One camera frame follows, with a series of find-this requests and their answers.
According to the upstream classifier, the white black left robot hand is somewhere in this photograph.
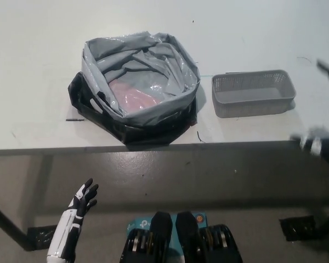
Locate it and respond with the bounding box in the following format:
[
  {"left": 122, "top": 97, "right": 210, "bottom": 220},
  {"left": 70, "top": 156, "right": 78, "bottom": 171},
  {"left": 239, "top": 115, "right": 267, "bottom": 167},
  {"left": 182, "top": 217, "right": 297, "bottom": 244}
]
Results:
[{"left": 67, "top": 178, "right": 99, "bottom": 220}]

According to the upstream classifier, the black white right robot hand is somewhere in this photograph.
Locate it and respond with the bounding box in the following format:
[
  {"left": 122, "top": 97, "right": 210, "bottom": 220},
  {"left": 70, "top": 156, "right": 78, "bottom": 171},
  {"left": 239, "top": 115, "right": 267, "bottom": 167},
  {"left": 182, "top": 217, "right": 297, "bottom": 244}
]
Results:
[{"left": 290, "top": 124, "right": 329, "bottom": 162}]

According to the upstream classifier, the grey perforated rectangular basket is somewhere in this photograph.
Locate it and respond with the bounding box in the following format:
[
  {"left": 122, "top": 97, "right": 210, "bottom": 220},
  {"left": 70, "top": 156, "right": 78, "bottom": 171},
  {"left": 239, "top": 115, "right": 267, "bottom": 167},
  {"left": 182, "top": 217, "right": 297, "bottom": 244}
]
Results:
[{"left": 211, "top": 70, "right": 296, "bottom": 119}]

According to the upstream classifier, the black bin with grey liner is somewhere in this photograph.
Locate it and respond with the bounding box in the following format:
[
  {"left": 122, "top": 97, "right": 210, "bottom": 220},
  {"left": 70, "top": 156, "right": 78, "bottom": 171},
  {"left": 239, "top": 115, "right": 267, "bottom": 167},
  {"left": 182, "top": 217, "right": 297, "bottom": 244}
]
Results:
[{"left": 67, "top": 32, "right": 202, "bottom": 146}]

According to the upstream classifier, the black floor tape patch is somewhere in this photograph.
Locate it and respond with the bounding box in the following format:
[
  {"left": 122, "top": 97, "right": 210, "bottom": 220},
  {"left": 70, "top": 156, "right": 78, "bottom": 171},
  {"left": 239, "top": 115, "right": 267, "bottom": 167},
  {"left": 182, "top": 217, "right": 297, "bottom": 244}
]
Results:
[
  {"left": 279, "top": 215, "right": 319, "bottom": 242},
  {"left": 26, "top": 224, "right": 58, "bottom": 251}
]

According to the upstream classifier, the teal printed box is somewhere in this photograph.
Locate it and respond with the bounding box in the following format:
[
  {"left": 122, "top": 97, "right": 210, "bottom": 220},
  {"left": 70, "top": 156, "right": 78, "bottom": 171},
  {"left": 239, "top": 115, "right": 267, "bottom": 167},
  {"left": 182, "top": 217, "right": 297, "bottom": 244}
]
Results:
[{"left": 127, "top": 212, "right": 208, "bottom": 247}]

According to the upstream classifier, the pink soft packet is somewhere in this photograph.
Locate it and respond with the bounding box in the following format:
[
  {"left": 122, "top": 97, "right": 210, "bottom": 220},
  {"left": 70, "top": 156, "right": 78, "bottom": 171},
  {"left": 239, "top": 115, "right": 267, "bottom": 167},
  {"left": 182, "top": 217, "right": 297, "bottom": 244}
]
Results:
[{"left": 109, "top": 79, "right": 165, "bottom": 113}]

